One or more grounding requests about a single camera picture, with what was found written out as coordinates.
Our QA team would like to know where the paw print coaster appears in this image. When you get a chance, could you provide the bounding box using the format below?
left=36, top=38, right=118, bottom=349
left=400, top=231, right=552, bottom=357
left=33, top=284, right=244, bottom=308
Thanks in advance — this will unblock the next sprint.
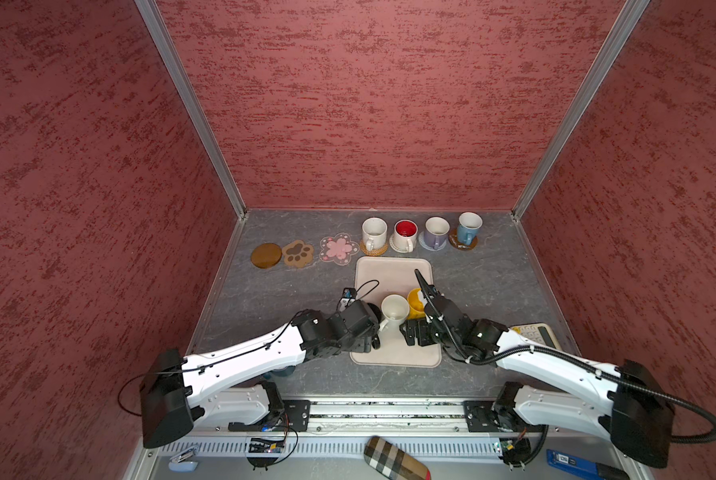
left=282, top=240, right=315, bottom=269

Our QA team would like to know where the red mug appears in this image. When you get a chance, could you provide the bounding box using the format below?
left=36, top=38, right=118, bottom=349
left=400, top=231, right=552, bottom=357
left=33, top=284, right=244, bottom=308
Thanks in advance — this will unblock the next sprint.
left=393, top=219, right=419, bottom=239

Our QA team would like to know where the white mug front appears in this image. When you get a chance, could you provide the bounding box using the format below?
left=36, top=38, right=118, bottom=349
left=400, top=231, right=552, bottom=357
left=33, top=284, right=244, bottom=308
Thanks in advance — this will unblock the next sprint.
left=379, top=294, right=411, bottom=331

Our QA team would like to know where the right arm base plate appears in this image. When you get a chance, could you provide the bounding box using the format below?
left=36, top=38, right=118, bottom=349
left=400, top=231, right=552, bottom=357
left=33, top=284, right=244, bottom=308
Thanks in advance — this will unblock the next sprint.
left=463, top=400, right=543, bottom=434

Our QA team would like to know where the plaid glasses case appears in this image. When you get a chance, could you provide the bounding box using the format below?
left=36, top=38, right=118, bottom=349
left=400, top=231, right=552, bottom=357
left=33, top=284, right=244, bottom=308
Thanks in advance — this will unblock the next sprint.
left=363, top=436, right=432, bottom=480

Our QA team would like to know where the small stapler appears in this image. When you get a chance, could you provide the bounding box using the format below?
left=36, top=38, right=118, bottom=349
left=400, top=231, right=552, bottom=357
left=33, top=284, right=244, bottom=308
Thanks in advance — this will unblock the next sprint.
left=168, top=446, right=199, bottom=473

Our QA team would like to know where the blue handled tool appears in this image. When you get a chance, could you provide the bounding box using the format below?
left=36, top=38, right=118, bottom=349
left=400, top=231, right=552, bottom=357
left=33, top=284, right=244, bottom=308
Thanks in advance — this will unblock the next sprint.
left=546, top=449, right=630, bottom=480

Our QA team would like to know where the teal alarm clock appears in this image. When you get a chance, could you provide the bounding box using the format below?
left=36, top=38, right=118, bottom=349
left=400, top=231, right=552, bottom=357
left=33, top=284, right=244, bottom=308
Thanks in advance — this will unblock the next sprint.
left=265, top=366, right=296, bottom=378

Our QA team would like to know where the white mug purple outside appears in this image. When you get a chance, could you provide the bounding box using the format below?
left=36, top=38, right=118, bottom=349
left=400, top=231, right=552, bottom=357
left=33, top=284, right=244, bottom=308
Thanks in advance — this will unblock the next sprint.
left=424, top=216, right=450, bottom=235

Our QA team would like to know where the yellow mug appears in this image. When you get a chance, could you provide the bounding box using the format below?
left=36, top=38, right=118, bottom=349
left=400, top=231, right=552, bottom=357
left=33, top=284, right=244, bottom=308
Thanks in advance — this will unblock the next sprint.
left=406, top=288, right=426, bottom=320

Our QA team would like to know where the grey round coaster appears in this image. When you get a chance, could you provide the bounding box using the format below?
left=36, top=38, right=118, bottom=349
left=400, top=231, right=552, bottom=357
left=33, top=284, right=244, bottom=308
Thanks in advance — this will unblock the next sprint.
left=419, top=231, right=448, bottom=252

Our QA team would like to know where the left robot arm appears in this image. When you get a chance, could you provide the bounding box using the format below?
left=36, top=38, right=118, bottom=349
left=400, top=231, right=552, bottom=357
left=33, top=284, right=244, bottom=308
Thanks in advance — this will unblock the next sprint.
left=135, top=300, right=381, bottom=449

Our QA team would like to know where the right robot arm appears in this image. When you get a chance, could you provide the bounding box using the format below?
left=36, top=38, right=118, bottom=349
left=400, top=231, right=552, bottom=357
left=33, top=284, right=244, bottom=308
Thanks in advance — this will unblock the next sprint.
left=422, top=295, right=716, bottom=468

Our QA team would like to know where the brown glossy round coaster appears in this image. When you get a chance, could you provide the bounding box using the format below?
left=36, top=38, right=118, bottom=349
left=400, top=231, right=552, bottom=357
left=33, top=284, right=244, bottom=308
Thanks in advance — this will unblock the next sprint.
left=448, top=228, right=479, bottom=251

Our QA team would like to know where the black mug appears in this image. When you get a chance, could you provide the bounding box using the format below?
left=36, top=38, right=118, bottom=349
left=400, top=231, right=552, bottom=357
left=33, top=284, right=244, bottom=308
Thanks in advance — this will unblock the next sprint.
left=368, top=303, right=383, bottom=350

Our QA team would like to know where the blue mug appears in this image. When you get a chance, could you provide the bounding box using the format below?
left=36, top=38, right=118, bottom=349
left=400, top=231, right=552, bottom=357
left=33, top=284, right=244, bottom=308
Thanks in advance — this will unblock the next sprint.
left=457, top=212, right=483, bottom=246

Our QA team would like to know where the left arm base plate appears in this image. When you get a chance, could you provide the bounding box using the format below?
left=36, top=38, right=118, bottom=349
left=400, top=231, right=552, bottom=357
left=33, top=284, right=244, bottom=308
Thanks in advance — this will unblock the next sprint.
left=228, top=400, right=311, bottom=432

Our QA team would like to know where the cream calculator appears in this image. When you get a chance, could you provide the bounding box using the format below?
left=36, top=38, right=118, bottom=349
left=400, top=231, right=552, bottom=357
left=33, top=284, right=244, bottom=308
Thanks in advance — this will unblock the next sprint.
left=512, top=323, right=561, bottom=350

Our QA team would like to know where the pink flower coaster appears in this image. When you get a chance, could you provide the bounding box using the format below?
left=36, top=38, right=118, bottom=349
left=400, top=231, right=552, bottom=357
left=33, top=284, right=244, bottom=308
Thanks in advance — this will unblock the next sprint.
left=319, top=233, right=360, bottom=266

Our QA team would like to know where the brown wicker round coaster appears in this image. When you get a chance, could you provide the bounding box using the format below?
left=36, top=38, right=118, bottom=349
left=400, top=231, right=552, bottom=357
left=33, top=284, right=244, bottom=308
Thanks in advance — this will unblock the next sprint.
left=360, top=241, right=389, bottom=257

